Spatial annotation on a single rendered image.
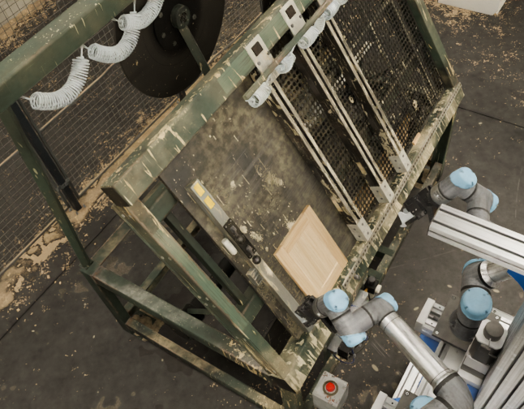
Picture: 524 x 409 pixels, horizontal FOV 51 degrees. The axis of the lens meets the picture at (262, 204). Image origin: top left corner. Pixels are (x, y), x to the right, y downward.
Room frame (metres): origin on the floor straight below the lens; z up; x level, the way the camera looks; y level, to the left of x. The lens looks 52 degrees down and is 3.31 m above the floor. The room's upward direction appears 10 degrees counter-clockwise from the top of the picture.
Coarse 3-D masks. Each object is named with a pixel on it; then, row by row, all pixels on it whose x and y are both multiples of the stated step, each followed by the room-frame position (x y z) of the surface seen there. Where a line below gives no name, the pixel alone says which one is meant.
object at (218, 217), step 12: (192, 180) 1.42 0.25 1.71; (192, 192) 1.37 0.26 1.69; (204, 192) 1.38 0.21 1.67; (204, 204) 1.34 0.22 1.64; (216, 204) 1.36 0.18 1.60; (216, 216) 1.32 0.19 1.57; (240, 252) 1.26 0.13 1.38; (252, 264) 1.23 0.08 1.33; (264, 264) 1.24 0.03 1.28; (264, 276) 1.20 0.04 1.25; (276, 288) 1.18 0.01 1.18; (288, 300) 1.15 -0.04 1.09; (288, 312) 1.13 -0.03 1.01; (300, 324) 1.09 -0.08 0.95
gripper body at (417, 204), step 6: (420, 192) 1.16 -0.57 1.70; (426, 192) 1.14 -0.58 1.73; (414, 198) 1.15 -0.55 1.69; (420, 198) 1.14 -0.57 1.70; (426, 198) 1.13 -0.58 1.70; (408, 204) 1.15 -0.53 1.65; (414, 204) 1.13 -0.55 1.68; (420, 204) 1.13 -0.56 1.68; (426, 204) 1.12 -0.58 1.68; (432, 204) 1.09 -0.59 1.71; (438, 204) 1.09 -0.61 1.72; (408, 210) 1.14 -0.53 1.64; (414, 210) 1.12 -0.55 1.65; (420, 210) 1.11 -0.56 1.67; (426, 210) 1.11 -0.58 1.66; (414, 216) 1.11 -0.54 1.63
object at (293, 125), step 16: (256, 64) 1.81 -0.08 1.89; (288, 64) 1.76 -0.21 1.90; (272, 80) 1.80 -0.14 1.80; (272, 96) 1.80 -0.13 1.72; (288, 112) 1.77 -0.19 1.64; (288, 128) 1.76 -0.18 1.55; (304, 128) 1.76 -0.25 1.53; (304, 144) 1.71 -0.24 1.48; (304, 160) 1.71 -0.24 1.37; (320, 160) 1.70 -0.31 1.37; (320, 176) 1.66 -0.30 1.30; (336, 176) 1.66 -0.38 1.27; (336, 192) 1.60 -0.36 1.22; (352, 208) 1.59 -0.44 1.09; (352, 224) 1.55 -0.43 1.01
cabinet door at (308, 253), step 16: (304, 208) 1.54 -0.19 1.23; (304, 224) 1.46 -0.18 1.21; (320, 224) 1.50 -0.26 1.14; (288, 240) 1.38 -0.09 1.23; (304, 240) 1.41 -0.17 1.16; (320, 240) 1.44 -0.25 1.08; (288, 256) 1.32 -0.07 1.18; (304, 256) 1.35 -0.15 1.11; (320, 256) 1.38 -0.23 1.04; (336, 256) 1.40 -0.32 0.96; (288, 272) 1.27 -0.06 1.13; (304, 272) 1.29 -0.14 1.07; (320, 272) 1.32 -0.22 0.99; (336, 272) 1.35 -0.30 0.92; (304, 288) 1.23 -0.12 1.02; (320, 288) 1.26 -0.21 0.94
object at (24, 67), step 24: (96, 0) 1.97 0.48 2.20; (120, 0) 2.03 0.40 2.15; (48, 24) 1.86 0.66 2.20; (72, 24) 1.84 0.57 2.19; (96, 24) 1.91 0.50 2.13; (24, 48) 1.74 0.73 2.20; (48, 48) 1.74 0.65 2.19; (72, 48) 1.81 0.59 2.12; (192, 48) 2.27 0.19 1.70; (0, 72) 1.62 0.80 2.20; (24, 72) 1.64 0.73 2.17; (48, 72) 1.70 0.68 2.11; (384, 72) 2.69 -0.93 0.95; (0, 96) 1.55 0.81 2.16; (360, 120) 2.23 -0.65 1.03; (24, 144) 1.59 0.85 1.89; (48, 192) 1.62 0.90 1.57; (72, 240) 1.67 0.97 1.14; (192, 312) 1.35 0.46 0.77
